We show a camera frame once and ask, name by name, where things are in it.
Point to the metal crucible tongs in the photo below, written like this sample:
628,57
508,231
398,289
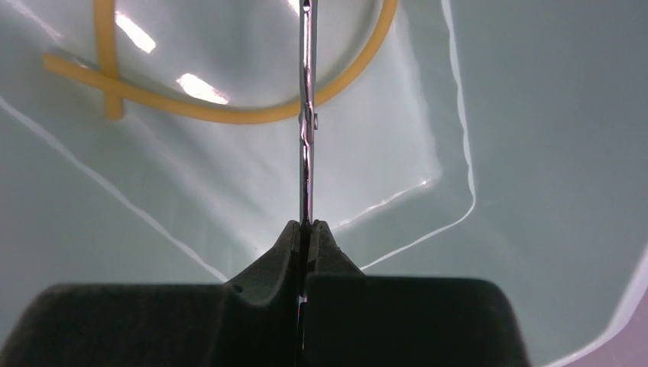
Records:
307,116

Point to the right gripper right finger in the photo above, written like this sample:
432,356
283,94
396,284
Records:
353,319

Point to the tan rubber tubing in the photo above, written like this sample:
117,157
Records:
107,78

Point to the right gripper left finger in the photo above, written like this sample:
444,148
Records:
247,321

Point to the light blue plastic bin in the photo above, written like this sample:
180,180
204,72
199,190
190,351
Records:
504,140

